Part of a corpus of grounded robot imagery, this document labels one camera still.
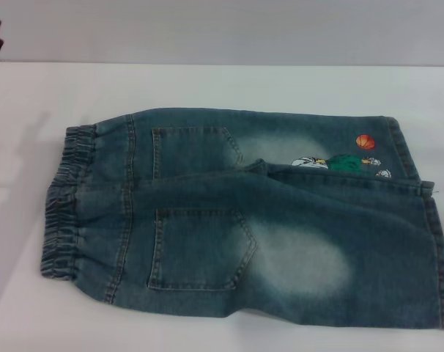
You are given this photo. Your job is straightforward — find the blue denim shorts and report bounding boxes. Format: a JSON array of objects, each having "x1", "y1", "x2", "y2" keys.
[{"x1": 38, "y1": 106, "x2": 444, "y2": 331}]

